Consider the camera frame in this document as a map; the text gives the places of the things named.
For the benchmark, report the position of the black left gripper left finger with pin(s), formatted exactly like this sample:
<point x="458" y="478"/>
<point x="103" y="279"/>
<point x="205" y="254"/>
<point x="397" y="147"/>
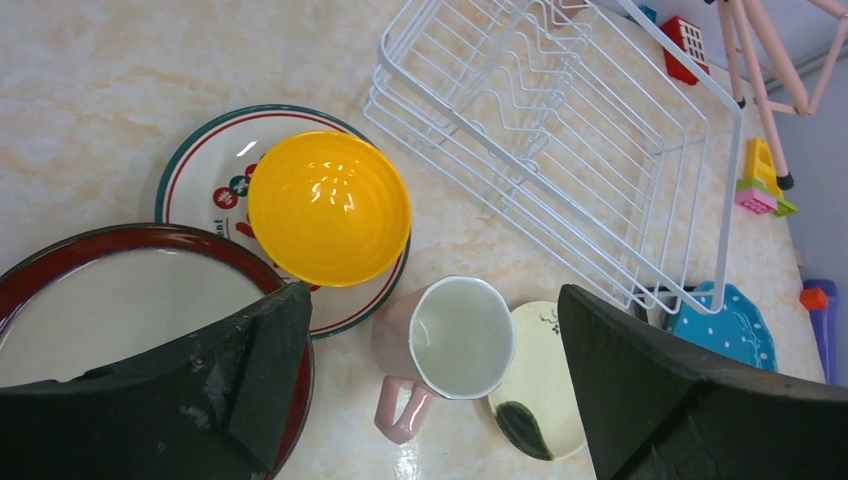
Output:
<point x="228" y="401"/>

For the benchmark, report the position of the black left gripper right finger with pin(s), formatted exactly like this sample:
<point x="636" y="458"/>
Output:
<point x="654" y="406"/>

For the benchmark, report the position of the blue polka dot plate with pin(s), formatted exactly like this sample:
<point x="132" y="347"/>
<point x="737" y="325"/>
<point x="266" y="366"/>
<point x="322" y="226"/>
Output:
<point x="736" y="331"/>

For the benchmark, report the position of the cream small leaf plate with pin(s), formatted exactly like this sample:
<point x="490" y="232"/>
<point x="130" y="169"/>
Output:
<point x="535" y="407"/>

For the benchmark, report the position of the red rimmed white plate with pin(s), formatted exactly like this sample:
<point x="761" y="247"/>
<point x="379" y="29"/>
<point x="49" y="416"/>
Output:
<point x="109" y="294"/>

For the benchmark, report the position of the yellow bowl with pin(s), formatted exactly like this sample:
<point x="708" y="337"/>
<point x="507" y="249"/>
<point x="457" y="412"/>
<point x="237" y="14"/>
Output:
<point x="329" y="208"/>

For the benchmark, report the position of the yellow green pink toy blocks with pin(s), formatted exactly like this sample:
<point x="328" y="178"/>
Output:
<point x="757" y="190"/>

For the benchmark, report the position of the red toy block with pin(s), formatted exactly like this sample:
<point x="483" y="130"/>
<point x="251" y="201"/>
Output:
<point x="688" y="37"/>

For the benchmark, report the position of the white wire dish rack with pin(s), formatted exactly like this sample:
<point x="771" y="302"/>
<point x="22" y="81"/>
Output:
<point x="560" y="118"/>

